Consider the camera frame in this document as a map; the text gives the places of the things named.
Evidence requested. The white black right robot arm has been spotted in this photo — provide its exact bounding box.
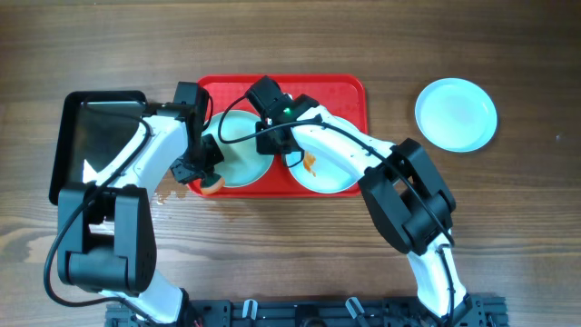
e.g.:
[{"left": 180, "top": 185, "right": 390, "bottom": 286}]
[{"left": 249, "top": 94, "right": 467, "bottom": 325}]

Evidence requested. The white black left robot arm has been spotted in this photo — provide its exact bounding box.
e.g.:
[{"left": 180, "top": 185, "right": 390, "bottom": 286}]
[{"left": 43, "top": 93, "right": 223, "bottom": 326}]

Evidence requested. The red plastic tray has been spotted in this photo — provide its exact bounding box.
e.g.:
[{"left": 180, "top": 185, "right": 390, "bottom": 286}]
[{"left": 198, "top": 74, "right": 368, "bottom": 198}]

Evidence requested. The black plastic tray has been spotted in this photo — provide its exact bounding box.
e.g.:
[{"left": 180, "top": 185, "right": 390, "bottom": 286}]
[{"left": 49, "top": 90, "right": 146, "bottom": 205}]

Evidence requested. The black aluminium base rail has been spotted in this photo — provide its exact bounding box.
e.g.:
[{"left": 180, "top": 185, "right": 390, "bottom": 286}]
[{"left": 104, "top": 295, "right": 508, "bottom": 327}]

